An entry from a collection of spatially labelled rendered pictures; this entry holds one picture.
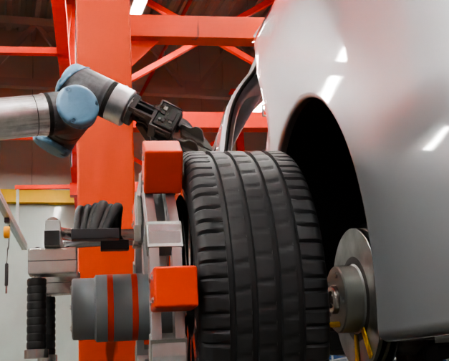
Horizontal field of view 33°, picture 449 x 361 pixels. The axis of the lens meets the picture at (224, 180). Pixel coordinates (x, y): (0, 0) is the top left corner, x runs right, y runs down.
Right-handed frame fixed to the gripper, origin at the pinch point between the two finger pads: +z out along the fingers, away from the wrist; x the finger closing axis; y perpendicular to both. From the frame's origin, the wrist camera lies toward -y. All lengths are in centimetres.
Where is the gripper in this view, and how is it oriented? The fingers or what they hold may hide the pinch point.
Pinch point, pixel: (206, 150)
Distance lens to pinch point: 177.1
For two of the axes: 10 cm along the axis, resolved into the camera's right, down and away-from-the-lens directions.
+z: 9.0, 4.3, -0.2
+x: 4.1, -8.2, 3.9
